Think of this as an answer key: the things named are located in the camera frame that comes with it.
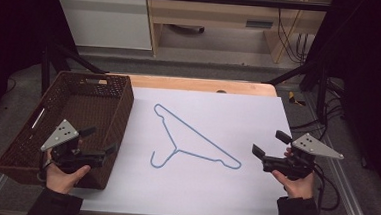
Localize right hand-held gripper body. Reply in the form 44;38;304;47
260;130;346;184

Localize blue wire clothes hanger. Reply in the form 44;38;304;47
149;102;247;175

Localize white cabinet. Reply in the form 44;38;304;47
47;0;156;52

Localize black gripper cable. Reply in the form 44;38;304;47
36;158;53;183
309;162;343;213

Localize person's right hand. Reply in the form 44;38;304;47
269;169;317;200

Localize person's left hand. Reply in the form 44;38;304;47
44;162;92;196

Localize yellow and black tool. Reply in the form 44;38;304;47
287;90;308;108

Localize bundle of black cables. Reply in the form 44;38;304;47
270;0;317;67

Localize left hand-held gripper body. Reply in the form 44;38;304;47
38;117;109;177

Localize wooden table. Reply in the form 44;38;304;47
105;72;278;98

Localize light wooden desk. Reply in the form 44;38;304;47
141;0;333;68

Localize black floor cables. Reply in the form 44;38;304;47
288;75;349;135

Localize brown woven basket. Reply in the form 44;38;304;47
0;67;136;193

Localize white paper sheet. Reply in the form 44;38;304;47
70;83;295;215

